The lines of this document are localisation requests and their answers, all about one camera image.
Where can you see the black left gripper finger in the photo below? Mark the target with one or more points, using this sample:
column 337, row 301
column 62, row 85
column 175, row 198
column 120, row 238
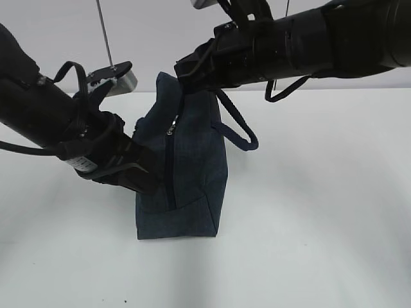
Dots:
column 143, row 176

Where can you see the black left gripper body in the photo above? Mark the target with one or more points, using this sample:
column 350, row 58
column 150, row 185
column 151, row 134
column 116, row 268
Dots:
column 95, row 144

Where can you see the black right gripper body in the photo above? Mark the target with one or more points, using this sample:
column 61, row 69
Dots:
column 223, row 62

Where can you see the dark blue fabric lunch bag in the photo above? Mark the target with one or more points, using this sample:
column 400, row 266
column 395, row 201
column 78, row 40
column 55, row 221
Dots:
column 188, row 133

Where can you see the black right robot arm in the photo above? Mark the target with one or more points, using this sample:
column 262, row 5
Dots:
column 340, row 39

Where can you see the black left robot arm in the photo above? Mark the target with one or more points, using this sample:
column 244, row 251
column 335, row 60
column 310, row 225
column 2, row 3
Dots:
column 61, row 116

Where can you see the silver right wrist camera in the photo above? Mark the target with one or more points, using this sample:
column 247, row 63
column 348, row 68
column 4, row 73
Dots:
column 201, row 4

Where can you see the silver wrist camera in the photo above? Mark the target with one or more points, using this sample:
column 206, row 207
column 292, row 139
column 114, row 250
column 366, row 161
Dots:
column 113, row 81
column 201, row 4

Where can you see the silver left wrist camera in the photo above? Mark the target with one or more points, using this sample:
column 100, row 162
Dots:
column 113, row 81

